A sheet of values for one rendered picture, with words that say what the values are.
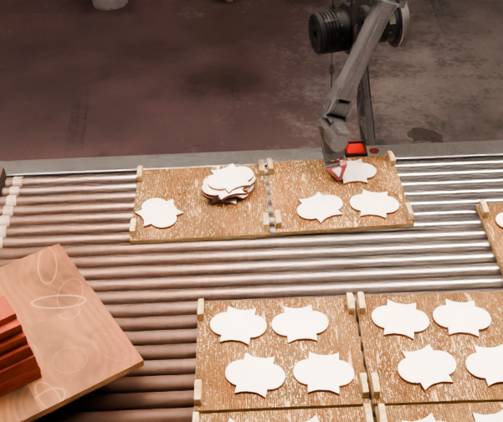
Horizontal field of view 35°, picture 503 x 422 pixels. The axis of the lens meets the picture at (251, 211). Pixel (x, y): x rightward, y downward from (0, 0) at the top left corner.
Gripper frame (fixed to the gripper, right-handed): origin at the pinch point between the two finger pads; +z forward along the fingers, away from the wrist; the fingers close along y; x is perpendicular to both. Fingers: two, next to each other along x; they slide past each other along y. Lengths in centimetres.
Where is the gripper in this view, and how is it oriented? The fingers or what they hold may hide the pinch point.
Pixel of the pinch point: (337, 170)
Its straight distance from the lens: 255.5
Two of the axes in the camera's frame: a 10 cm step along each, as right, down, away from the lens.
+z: 2.5, 7.3, 6.3
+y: 0.5, 6.4, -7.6
